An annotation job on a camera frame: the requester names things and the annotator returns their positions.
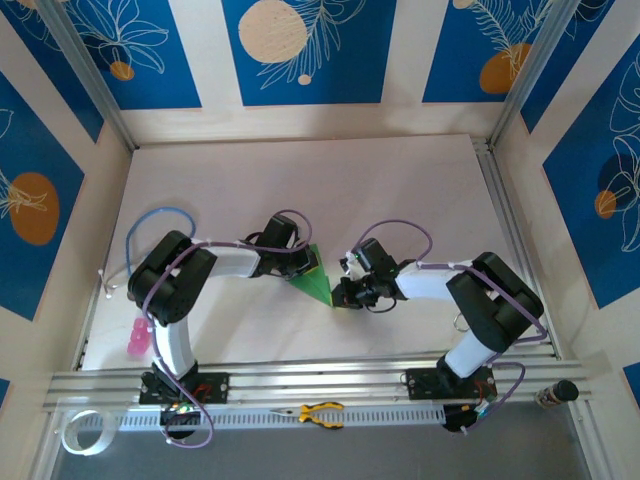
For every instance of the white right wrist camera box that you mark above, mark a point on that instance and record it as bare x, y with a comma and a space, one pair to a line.
352, 270

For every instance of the small bottle with black cap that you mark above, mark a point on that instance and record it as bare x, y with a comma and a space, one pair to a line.
562, 391

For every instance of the small metal hook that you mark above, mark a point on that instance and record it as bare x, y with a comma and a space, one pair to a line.
459, 327

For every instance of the pink translucent plastic box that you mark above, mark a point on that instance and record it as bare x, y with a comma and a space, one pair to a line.
139, 339

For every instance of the aluminium side rail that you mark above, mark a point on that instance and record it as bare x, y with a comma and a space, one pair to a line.
487, 170

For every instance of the aluminium frame post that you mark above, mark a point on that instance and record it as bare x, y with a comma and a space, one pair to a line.
90, 70
527, 75

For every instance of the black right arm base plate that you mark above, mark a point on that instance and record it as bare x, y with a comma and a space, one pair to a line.
425, 385

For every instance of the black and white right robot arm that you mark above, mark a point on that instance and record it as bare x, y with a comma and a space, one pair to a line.
430, 282

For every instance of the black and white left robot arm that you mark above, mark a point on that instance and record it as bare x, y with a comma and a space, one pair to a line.
232, 262

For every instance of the clear adhesive tape roll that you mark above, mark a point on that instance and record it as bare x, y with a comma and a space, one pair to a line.
107, 435

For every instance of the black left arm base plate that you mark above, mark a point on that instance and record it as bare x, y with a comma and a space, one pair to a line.
215, 387

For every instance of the aluminium mounting rail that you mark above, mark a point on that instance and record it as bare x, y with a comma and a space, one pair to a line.
325, 380

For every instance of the green paper sheet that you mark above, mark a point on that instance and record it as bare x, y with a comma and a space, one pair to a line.
315, 287

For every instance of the blue tube stethoscope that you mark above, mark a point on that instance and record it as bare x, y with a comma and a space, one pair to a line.
128, 245

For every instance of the yellow and black pliers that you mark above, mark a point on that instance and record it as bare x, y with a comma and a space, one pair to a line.
320, 415

